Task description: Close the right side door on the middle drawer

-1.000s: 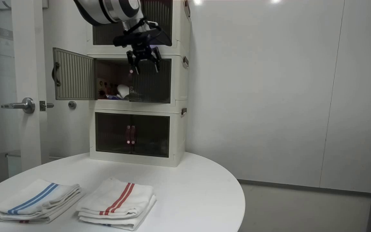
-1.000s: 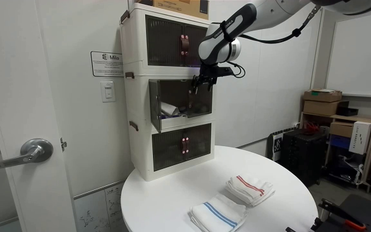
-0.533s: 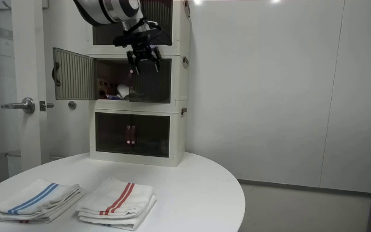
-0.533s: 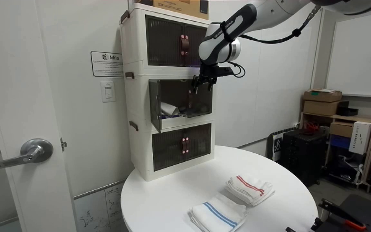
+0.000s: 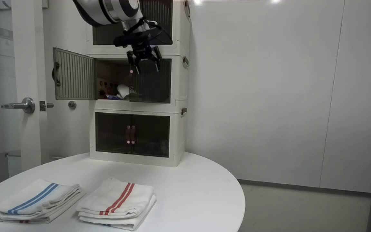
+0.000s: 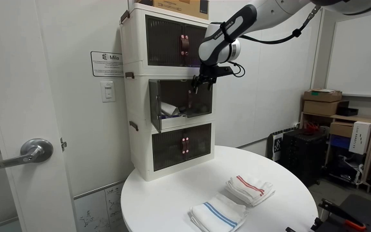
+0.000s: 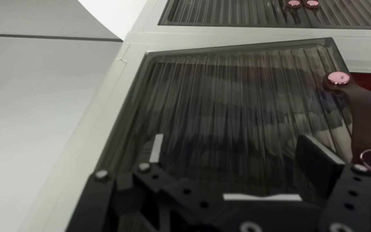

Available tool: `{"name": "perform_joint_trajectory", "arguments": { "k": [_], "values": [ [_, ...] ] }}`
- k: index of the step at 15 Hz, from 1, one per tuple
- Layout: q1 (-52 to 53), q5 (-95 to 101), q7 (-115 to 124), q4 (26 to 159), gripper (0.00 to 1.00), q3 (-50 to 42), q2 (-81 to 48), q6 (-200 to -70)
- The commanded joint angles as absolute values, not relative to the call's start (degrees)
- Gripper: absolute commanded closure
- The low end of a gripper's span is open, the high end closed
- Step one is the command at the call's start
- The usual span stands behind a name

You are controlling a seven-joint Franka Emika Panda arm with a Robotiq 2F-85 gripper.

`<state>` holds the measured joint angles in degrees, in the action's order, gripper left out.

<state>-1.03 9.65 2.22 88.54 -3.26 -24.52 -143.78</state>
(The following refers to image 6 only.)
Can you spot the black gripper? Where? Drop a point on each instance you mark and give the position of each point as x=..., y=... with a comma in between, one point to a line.
x=212, y=72

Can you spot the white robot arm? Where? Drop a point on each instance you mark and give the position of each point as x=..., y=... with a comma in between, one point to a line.
x=276, y=13

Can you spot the white item inside drawer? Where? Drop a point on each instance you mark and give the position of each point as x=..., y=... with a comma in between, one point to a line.
x=168, y=110

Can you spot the tinted open drawer door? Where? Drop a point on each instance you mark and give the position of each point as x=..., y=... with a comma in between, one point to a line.
x=155, y=103

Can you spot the white stacked drawer cabinet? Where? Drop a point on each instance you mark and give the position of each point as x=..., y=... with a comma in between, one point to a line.
x=141, y=98

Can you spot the silver door latch plate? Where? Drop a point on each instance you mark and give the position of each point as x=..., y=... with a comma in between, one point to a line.
x=64, y=145

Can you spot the white room door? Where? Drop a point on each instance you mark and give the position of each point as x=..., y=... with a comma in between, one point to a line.
x=26, y=85

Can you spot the brown cardboard box on cabinet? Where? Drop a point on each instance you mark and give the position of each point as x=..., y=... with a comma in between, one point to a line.
x=173, y=7

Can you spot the black and white poster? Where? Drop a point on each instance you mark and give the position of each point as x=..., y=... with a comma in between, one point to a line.
x=276, y=146

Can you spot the red striped white towel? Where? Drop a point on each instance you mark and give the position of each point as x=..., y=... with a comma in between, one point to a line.
x=250, y=188

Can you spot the large cardboard box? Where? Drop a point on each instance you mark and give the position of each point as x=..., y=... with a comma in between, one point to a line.
x=321, y=108

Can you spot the flat cardboard box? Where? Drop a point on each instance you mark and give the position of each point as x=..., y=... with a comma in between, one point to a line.
x=323, y=96

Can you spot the black rolling cart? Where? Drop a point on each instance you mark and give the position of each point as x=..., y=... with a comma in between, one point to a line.
x=303, y=155

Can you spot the blue striped white towel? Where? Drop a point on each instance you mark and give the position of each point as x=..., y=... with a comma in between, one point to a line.
x=218, y=214

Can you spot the small cardboard box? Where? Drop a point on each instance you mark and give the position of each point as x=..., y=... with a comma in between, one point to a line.
x=342, y=129

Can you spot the white product box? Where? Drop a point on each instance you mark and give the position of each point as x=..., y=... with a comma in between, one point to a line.
x=360, y=137

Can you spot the wooden storage shelf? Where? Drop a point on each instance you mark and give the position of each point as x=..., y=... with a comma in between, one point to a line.
x=366, y=165

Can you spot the black and orange tool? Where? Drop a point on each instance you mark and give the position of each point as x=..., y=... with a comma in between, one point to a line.
x=344, y=217

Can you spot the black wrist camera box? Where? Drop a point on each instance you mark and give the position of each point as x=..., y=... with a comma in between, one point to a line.
x=225, y=70

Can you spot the white light switch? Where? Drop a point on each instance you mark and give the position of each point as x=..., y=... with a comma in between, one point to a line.
x=109, y=90

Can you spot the white wall sign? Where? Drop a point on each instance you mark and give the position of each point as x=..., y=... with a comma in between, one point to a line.
x=106, y=65

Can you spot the white wall board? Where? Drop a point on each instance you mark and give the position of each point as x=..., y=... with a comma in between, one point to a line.
x=361, y=56

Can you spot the wall diagram sheet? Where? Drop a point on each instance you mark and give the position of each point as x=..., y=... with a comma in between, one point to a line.
x=100, y=210

